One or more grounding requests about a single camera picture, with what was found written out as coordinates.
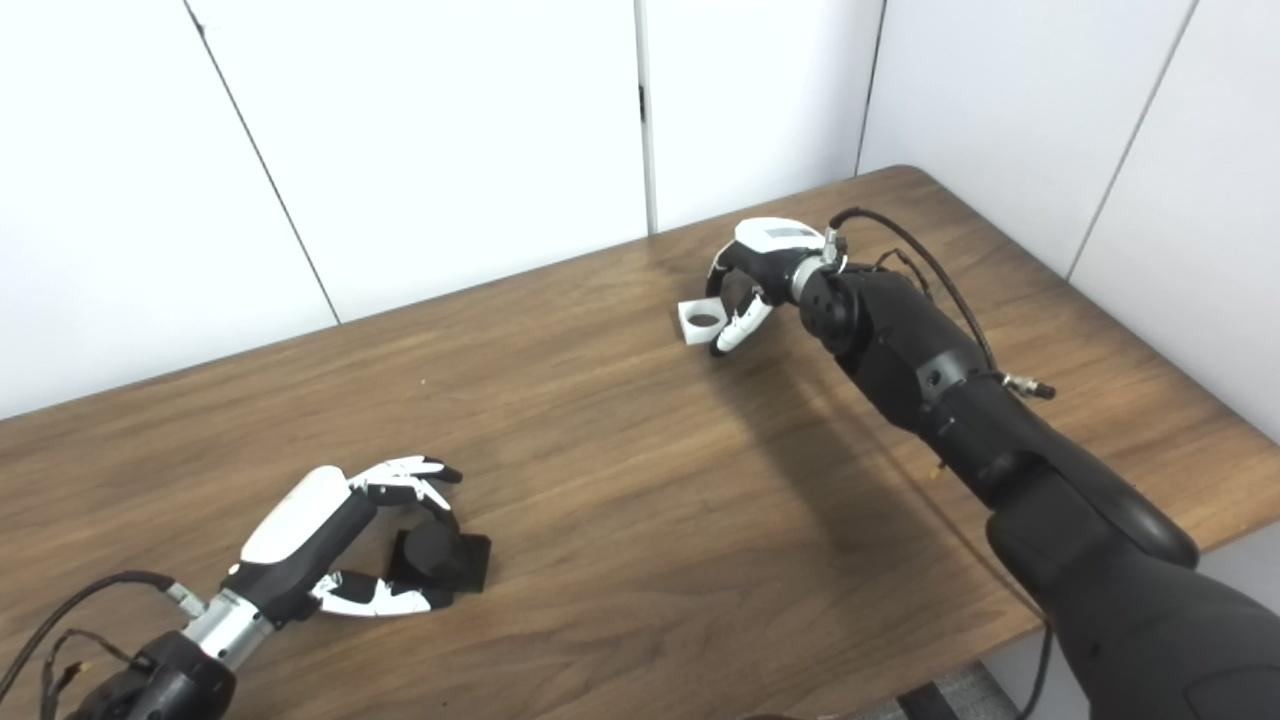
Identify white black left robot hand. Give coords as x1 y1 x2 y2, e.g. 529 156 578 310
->
222 455 464 627

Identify black hanging cable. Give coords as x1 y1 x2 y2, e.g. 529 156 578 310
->
1014 620 1057 720

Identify white square piece with hole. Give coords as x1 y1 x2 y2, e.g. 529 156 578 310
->
677 300 730 347

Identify black peg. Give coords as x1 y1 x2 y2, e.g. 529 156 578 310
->
385 522 493 597

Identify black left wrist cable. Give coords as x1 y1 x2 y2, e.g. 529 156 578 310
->
0 570 208 703

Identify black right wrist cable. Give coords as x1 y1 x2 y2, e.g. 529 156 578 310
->
822 207 1057 402

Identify thin right wrist wires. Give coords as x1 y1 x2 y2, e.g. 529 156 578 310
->
869 247 937 302

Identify thin left wrist wires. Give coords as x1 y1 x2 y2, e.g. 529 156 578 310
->
39 627 153 717

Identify thin wrist wires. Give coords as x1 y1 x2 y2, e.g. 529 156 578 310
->
869 247 937 302
39 627 153 717

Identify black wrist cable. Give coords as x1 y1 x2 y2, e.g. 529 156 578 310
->
822 207 1057 402
0 570 208 703

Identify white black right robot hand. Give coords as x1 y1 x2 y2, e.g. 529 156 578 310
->
705 217 832 358

